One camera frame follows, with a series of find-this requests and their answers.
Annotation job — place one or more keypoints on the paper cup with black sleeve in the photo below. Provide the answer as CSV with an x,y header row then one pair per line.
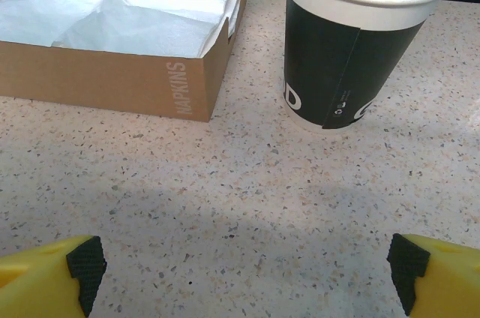
x,y
330,70

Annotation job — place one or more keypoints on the stack of white napkins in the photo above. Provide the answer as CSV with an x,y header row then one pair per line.
x,y
112,81

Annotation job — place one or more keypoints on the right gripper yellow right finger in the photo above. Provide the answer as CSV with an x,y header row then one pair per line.
x,y
450,288

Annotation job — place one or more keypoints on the white paper napkins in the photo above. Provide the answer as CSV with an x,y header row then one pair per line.
x,y
112,6

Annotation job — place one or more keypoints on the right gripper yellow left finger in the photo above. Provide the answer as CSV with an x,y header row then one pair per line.
x,y
33,288

